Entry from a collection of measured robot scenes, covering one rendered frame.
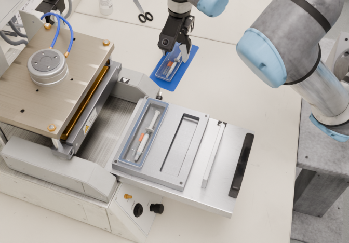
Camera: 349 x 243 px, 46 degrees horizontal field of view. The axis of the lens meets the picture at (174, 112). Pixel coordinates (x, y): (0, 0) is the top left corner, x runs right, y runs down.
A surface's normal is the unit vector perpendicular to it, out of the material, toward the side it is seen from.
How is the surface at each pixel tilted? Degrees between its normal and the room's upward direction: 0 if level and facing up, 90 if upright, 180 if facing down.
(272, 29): 38
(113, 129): 0
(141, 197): 65
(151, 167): 0
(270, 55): 49
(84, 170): 0
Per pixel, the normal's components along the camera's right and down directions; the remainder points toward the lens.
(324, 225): 0.04, -0.59
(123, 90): -0.33, 0.76
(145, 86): 0.65, -0.26
